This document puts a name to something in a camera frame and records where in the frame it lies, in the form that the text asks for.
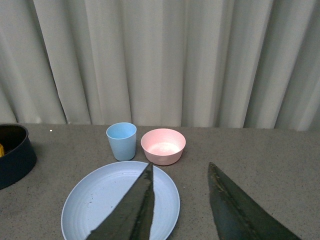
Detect dark blue saucepan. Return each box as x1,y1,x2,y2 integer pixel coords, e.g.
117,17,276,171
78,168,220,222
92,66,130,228
0,124,37,189

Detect yellow corn cob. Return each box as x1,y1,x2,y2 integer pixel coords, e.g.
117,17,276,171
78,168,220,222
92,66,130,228
0,144,6,157

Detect white curtain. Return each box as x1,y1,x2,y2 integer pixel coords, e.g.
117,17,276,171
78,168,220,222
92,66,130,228
0,0,320,131

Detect pink plastic bowl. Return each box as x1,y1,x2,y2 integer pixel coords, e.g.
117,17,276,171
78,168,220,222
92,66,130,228
140,128,186,166

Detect light blue plate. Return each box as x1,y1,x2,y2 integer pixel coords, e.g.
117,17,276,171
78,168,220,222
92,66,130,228
61,161,180,240

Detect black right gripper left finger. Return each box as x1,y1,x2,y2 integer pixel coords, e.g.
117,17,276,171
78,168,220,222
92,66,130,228
87,163,155,240

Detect light blue plastic cup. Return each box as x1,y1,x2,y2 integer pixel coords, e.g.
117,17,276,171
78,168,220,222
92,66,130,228
106,122,137,161

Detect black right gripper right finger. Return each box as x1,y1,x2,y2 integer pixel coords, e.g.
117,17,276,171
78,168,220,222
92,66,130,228
207,162,299,240

